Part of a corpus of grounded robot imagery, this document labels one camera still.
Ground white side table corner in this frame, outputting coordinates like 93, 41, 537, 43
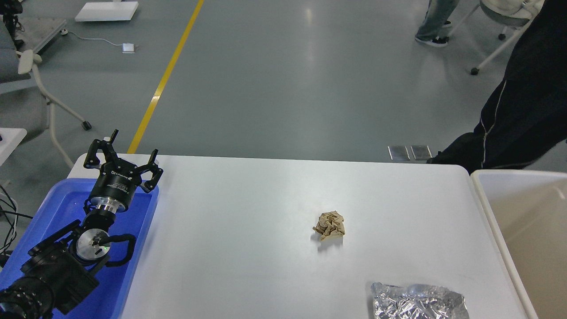
0, 127, 27, 166

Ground black cables at left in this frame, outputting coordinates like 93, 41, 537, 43
0, 185, 34, 266

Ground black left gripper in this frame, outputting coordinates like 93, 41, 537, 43
83, 129, 163, 207

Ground beige plastic bin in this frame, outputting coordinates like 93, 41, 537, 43
471, 170, 567, 319

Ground crumpled aluminium foil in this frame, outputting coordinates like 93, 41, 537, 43
371, 282, 470, 319

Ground metal floor plate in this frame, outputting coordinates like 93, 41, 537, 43
388, 145, 411, 161
410, 145, 433, 161

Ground blue plastic tray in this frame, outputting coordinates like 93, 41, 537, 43
1, 179, 158, 319

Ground right metal floor plate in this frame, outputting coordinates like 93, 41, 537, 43
410, 145, 433, 161

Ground white flat board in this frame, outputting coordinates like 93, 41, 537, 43
74, 1, 139, 22

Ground person in black tracksuit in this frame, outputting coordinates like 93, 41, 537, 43
427, 0, 567, 173

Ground white power adapter with cable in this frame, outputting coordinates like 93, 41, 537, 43
59, 28, 139, 53

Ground left metal floor plate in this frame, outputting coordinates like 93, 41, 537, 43
388, 145, 411, 161

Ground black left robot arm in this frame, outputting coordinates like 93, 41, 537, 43
1, 130, 163, 319

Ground crumpled brown paper ball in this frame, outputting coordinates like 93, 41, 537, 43
312, 210, 346, 241

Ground metal platform top left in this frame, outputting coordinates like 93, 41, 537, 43
16, 17, 67, 54

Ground person in jeans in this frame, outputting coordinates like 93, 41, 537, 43
414, 0, 460, 48

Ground white chair with wheels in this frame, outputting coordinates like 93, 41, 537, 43
446, 0, 545, 75

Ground grey office chair left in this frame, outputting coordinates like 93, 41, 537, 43
1, 25, 92, 167

